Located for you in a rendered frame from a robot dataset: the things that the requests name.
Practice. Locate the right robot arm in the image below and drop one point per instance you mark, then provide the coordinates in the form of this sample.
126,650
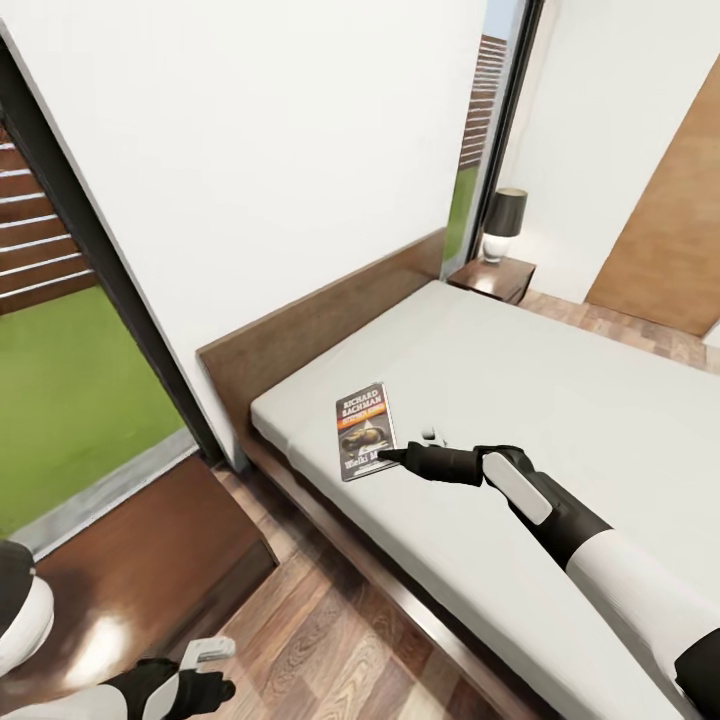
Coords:
671,630

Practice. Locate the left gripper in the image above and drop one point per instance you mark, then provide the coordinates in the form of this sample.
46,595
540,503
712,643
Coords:
206,692

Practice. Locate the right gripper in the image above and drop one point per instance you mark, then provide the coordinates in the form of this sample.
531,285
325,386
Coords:
431,463

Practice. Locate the hardback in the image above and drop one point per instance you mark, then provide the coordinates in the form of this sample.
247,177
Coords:
365,427

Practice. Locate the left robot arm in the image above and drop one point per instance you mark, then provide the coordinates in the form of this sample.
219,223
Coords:
158,689

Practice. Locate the table lamp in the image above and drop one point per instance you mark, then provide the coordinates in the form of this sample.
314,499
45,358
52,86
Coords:
26,606
504,219

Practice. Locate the bed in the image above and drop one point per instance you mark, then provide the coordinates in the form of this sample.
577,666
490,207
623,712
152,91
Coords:
633,436

